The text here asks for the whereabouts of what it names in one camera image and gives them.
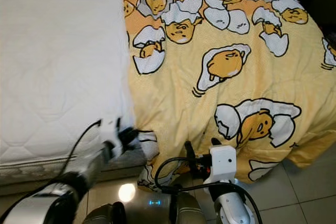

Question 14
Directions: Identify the yellow cartoon egg blanket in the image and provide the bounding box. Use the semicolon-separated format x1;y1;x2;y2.
121;0;336;190

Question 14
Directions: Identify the grey robot right leg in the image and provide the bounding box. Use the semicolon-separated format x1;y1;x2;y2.
170;191;211;224

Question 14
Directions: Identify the grey robot leg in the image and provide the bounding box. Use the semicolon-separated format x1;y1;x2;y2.
84;202;128;224
170;191;211;224

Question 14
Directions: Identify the grey robot left leg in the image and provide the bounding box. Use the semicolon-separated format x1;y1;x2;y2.
84;202;128;224

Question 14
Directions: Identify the white quilted mattress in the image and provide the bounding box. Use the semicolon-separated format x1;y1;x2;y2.
0;0;137;185

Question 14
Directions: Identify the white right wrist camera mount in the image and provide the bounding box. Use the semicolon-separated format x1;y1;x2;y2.
210;144;238;184

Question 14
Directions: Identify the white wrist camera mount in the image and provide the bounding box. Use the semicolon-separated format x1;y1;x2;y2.
210;144;238;184
101;118;122;148

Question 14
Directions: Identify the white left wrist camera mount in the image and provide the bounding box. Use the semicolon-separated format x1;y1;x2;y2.
101;118;122;148

